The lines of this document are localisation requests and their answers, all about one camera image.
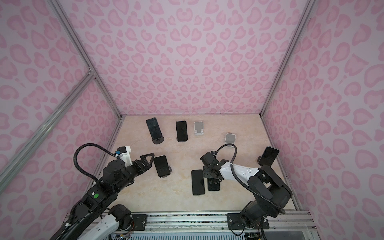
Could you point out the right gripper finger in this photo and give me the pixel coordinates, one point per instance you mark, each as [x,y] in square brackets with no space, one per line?
[214,181]
[206,172]

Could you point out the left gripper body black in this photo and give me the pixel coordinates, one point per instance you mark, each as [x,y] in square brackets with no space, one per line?
[137,169]

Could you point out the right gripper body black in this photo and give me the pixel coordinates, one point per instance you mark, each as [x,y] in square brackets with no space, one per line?
[207,173]

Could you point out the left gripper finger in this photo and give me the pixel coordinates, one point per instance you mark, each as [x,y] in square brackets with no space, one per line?
[148,158]
[147,167]

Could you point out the black phone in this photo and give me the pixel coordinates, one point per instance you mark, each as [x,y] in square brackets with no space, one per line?
[269,156]
[198,185]
[213,188]

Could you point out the dark round stand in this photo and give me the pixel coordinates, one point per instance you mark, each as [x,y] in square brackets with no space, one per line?
[165,171]
[158,140]

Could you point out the white folding stand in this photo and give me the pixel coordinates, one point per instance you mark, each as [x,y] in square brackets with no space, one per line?
[230,138]
[199,128]

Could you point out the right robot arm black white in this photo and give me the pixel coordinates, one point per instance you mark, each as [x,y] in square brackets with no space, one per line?
[271,193]

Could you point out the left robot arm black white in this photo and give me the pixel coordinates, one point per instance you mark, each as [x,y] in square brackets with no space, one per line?
[116,176]

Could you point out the purple phone far left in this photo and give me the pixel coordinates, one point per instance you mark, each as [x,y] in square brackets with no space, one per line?
[154,128]

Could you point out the blue phone back centre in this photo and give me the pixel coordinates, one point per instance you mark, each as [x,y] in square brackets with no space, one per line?
[182,132]

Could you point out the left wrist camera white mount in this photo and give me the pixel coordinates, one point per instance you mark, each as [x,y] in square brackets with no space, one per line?
[123,153]

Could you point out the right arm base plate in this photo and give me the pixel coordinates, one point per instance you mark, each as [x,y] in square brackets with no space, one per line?
[239,221]

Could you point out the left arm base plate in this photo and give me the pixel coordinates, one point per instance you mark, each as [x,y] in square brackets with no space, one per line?
[139,222]

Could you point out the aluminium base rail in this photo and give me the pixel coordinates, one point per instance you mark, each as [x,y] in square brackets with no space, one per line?
[212,225]

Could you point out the left corner aluminium post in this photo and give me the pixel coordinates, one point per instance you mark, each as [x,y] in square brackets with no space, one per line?
[84,55]

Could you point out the corner aluminium post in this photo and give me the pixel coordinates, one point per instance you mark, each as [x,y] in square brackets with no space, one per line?
[297,34]
[84,55]

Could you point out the left aluminium frame diagonal bar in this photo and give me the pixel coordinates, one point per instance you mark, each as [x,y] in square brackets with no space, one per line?
[20,159]

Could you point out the right corner aluminium post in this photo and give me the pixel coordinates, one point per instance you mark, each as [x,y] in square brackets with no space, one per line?
[297,34]

